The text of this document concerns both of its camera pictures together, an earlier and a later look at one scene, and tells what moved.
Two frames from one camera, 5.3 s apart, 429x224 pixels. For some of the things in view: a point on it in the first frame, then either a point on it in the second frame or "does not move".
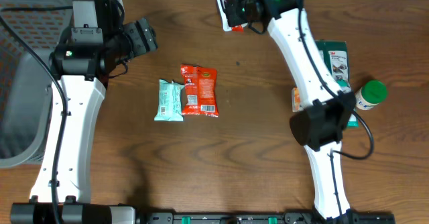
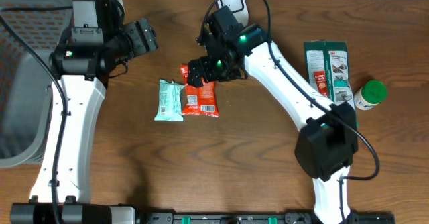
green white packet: x=334 y=55 does not move
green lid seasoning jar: x=372 y=93 does not move
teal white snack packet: x=169 y=101 does not move
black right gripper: x=232 y=5 to x=206 y=62
